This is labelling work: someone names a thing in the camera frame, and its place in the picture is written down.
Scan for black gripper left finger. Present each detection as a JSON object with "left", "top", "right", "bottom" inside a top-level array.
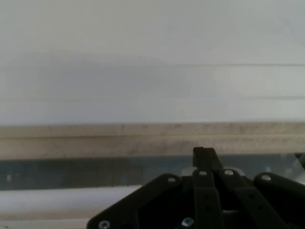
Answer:
[{"left": 87, "top": 146, "right": 224, "bottom": 229}]

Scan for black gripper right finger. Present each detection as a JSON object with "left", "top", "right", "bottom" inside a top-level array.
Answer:
[{"left": 203, "top": 147, "right": 305, "bottom": 229}]

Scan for cream toaster oven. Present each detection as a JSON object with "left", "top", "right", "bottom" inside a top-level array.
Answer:
[{"left": 0, "top": 63, "right": 305, "bottom": 229}]

